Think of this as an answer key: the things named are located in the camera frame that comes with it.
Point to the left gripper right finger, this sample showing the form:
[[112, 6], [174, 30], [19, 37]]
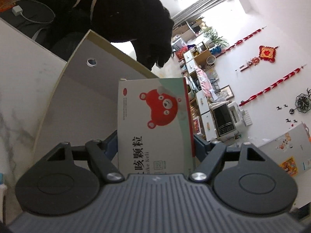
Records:
[[210, 156]]

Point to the red bear medicine box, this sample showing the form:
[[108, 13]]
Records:
[[155, 130]]

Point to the green potted plant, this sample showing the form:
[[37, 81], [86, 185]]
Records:
[[212, 39]]

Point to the white microwave oven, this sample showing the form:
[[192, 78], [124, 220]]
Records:
[[230, 120]]

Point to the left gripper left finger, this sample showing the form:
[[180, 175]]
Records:
[[101, 154]]

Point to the red Chinese knot decoration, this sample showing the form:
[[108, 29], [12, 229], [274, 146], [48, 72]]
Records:
[[267, 53]]

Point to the black wall clock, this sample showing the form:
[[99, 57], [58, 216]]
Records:
[[302, 103]]

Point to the white refrigerator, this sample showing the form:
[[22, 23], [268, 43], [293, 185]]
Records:
[[291, 151]]

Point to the white charger with cable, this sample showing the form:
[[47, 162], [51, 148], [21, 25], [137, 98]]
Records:
[[18, 11]]

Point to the beige cardboard storage box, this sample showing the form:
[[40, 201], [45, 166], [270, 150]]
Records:
[[84, 102]]

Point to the black jacket on chair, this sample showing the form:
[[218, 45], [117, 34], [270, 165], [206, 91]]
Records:
[[145, 23]]

